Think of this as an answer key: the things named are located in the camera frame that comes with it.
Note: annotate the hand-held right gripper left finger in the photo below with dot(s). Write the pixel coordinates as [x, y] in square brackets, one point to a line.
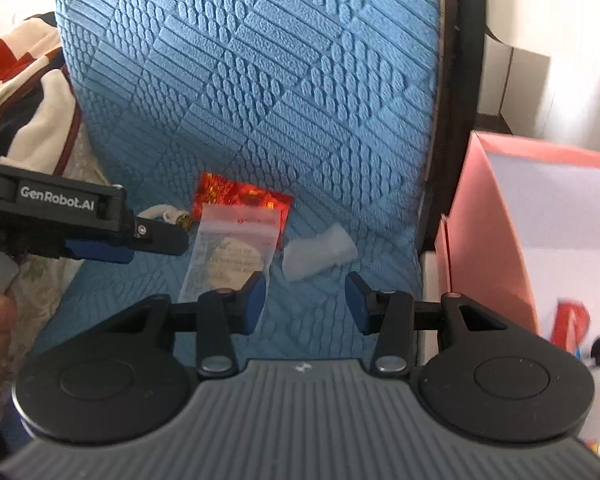
[252, 305]

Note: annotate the clear zip bag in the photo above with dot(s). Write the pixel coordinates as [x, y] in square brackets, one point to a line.
[220, 260]

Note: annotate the red blue plastic packet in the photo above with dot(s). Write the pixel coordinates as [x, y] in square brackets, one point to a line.
[570, 325]

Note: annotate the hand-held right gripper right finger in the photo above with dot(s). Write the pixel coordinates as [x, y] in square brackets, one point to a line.
[358, 305]

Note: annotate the small white cloth piece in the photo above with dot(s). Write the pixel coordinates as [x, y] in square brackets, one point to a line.
[320, 252]

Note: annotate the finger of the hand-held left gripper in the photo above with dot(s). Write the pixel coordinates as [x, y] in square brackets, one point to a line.
[97, 251]
[160, 237]

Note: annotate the white folding chair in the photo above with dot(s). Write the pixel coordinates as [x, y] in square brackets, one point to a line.
[460, 85]

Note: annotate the shiny red foil packet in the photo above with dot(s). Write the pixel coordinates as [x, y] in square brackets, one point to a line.
[230, 192]

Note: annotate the pink cardboard box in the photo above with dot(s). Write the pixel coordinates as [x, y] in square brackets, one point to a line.
[490, 235]

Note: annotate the blue textured chair cushion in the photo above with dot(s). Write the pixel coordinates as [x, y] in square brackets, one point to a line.
[280, 85]

